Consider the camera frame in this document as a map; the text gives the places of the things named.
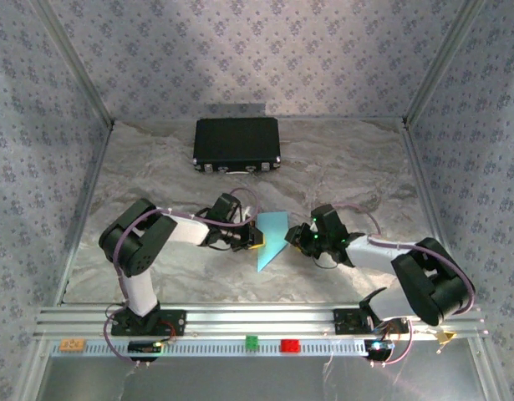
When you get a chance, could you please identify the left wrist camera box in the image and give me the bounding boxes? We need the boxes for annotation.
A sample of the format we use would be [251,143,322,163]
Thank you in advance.
[207,192,258,225]

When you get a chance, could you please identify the black briefcase with metal corners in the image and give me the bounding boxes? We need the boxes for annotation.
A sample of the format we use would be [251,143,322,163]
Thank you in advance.
[192,117,282,175]

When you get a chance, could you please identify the white slotted cable duct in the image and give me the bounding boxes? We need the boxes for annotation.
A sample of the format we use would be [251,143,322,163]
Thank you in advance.
[50,338,370,358]

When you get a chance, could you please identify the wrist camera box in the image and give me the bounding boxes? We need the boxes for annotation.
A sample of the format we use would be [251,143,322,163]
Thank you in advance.
[207,192,258,225]
[309,203,349,240]

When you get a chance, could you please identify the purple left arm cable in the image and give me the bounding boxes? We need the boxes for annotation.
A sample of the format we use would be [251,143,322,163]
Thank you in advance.
[104,186,262,368]

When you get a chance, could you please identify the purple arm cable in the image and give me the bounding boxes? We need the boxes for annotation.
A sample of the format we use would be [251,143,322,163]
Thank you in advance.
[329,202,477,368]
[104,186,262,368]

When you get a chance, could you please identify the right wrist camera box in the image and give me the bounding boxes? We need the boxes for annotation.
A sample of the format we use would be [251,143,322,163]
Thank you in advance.
[309,203,349,240]

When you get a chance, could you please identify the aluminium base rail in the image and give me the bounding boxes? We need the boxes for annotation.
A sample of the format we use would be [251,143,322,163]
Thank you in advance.
[33,304,490,339]

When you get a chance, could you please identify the light blue paper sheet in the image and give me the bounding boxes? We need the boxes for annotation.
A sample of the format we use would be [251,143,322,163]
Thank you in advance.
[256,211,289,273]

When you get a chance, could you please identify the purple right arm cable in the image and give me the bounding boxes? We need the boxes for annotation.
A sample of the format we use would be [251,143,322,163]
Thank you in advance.
[329,202,477,368]

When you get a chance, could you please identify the black controller box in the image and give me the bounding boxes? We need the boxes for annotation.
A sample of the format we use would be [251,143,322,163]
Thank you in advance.
[364,338,395,361]
[128,340,164,363]

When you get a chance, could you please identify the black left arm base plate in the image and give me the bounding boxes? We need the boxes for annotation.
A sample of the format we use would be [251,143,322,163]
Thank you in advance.
[109,308,187,337]

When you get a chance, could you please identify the black left controller box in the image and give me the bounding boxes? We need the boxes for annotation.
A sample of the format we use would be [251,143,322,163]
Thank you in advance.
[128,340,164,363]

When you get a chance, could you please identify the black right controller box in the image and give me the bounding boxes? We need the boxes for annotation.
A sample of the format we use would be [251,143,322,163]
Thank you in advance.
[364,338,395,361]

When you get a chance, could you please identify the aluminium frame bar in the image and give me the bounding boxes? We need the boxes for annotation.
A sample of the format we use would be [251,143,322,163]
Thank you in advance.
[401,0,487,126]
[53,120,116,306]
[30,0,116,129]
[400,119,469,304]

